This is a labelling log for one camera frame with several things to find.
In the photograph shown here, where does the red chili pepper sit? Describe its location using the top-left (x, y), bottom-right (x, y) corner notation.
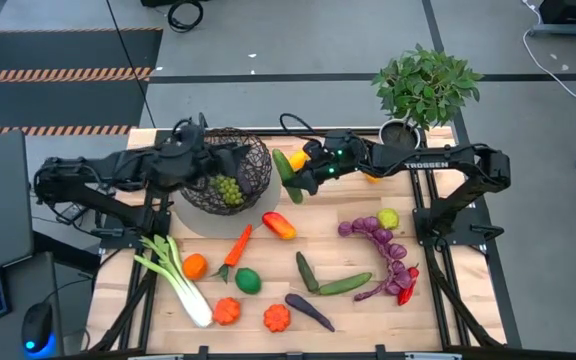
top-left (396, 263), bottom-right (421, 307)

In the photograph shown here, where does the purple eggplant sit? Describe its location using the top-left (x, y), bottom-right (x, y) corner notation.
top-left (284, 292), bottom-right (337, 333)

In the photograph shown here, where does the green grape bunch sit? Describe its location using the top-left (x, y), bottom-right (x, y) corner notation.
top-left (209, 173), bottom-right (246, 209)

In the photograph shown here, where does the black aluminium table frame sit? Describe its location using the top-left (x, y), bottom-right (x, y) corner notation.
top-left (87, 127), bottom-right (508, 360)

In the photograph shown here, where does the round grey mat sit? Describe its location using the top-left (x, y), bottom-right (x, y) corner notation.
top-left (173, 164), bottom-right (283, 240)

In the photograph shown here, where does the orange toy pumpkin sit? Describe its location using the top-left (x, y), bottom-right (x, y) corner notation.
top-left (262, 303), bottom-right (292, 334)
top-left (212, 296), bottom-right (242, 327)

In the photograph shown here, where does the dark brown wire basket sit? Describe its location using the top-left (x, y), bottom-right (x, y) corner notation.
top-left (177, 127), bottom-right (273, 217)

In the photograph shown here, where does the dark green cucumber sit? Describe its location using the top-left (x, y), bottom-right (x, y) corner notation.
top-left (295, 250), bottom-right (321, 294)

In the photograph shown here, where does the white plant pot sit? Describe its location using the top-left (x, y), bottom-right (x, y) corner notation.
top-left (377, 118), bottom-right (423, 151)

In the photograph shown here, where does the round orange fruit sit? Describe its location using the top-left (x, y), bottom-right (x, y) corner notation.
top-left (182, 252), bottom-right (210, 282)

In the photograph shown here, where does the black side desk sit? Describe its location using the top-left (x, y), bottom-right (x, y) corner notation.
top-left (0, 252), bottom-right (67, 360)

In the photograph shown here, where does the pale green celery bunch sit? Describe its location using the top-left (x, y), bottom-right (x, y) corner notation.
top-left (133, 233), bottom-right (215, 330)

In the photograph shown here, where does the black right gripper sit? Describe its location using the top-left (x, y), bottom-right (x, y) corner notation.
top-left (283, 129), bottom-right (369, 196)

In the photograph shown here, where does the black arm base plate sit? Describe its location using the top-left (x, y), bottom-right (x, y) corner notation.
top-left (412, 204), bottom-right (505, 249)
top-left (98, 207), bottom-right (173, 251)

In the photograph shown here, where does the light green cucumber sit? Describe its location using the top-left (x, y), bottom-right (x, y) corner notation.
top-left (316, 271), bottom-right (374, 297)

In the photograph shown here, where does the black computer mouse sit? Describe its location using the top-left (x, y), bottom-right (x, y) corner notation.
top-left (20, 301), bottom-right (54, 354)

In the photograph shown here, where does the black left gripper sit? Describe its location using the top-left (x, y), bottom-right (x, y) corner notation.
top-left (155, 128), bottom-right (258, 196)

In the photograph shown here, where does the red and yellow mango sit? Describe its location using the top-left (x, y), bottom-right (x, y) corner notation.
top-left (261, 210), bottom-right (299, 241)

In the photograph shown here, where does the green lime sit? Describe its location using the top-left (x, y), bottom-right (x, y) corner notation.
top-left (234, 267), bottom-right (263, 296)

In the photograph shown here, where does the black hazard-striped floor mat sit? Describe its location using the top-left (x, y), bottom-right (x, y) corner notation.
top-left (0, 27), bottom-right (164, 139)

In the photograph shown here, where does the large green cucumber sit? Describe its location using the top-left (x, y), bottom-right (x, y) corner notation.
top-left (271, 148), bottom-right (305, 206)

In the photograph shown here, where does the dark furniture with grey legs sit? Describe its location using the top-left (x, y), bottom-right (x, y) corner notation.
top-left (527, 0), bottom-right (576, 37)

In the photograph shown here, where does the yellow lemon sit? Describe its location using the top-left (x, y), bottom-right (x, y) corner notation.
top-left (289, 149), bottom-right (311, 172)

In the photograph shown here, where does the green leafy plant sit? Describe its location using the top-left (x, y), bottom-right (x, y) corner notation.
top-left (370, 42), bottom-right (485, 132)

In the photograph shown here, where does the coiled black cable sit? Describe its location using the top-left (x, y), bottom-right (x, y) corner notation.
top-left (166, 0), bottom-right (205, 34)

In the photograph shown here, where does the orange carrot with greens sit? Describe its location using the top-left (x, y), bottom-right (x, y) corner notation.
top-left (211, 223), bottom-right (254, 285)

